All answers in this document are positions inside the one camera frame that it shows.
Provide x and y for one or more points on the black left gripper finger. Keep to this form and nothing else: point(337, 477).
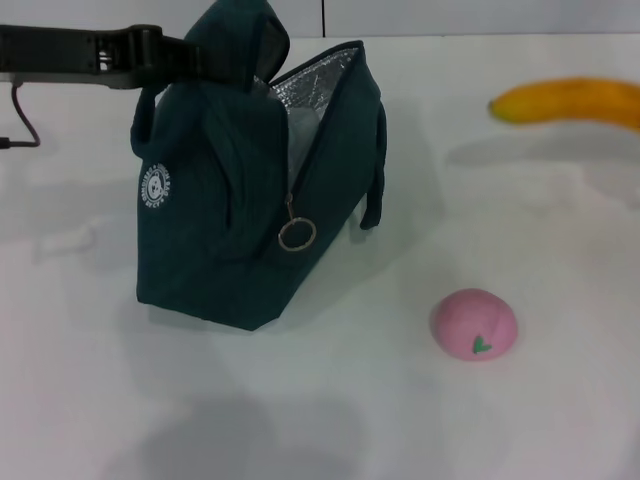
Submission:
point(210, 65)

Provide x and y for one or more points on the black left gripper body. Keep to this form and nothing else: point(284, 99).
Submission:
point(60, 50)

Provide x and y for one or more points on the clear plastic food container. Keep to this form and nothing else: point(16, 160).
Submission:
point(302, 145)

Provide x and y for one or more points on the dark teal insulated lunch bag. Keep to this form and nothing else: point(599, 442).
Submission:
point(215, 225)

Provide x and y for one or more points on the yellow banana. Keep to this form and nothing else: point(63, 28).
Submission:
point(565, 100)

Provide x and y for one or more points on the pink peach toy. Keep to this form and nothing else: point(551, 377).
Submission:
point(470, 320)

